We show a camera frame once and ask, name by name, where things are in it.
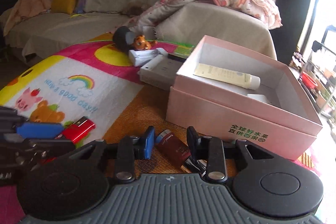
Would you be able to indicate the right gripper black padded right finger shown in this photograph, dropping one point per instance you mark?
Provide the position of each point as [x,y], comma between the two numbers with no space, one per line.
[207,154]

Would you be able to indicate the red lighter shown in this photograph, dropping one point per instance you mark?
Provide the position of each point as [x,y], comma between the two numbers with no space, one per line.
[78,130]

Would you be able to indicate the pink floral blanket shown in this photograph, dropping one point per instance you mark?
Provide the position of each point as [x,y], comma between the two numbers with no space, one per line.
[264,10]

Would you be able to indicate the metal shelf rack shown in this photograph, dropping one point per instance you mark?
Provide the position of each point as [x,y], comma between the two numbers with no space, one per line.
[320,65]

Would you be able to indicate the white grey rectangular box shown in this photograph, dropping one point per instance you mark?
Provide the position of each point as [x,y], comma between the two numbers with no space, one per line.
[160,72]

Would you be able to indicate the white blister pack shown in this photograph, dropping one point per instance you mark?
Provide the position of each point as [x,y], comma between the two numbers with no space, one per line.
[140,58]

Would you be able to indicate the peach cloth on sofa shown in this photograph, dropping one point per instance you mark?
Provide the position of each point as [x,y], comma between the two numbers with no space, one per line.
[25,9]

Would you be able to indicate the black hair dryer nozzle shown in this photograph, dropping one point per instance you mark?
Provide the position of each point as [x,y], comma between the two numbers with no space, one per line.
[123,38]

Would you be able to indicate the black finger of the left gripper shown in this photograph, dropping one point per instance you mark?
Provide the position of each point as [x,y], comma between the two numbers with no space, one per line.
[44,149]

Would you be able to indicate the red plastic basin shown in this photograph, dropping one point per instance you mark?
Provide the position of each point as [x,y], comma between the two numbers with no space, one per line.
[308,81]

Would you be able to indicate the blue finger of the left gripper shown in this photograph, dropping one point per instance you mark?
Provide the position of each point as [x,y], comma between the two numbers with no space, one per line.
[36,130]

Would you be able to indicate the cream lotion tube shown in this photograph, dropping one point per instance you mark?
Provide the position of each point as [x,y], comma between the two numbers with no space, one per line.
[243,80]

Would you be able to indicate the pink cardboard box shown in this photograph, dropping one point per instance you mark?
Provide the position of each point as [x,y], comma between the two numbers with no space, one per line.
[287,127]

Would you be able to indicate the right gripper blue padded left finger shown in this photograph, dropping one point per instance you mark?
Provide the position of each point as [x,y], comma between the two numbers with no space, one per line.
[130,149]

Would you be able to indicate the dark red cosmetic tube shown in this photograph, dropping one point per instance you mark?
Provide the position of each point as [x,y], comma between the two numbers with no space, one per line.
[178,153]

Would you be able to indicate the orange animal figurine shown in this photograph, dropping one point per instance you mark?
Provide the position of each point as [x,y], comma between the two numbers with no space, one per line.
[140,43]

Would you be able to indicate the small white box in box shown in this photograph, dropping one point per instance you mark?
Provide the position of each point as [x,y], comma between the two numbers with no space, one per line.
[259,97]

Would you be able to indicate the beige covered sofa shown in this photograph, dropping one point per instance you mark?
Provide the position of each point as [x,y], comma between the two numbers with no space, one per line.
[48,33]

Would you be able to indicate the yellow cushion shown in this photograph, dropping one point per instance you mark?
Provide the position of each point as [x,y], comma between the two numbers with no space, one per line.
[63,6]

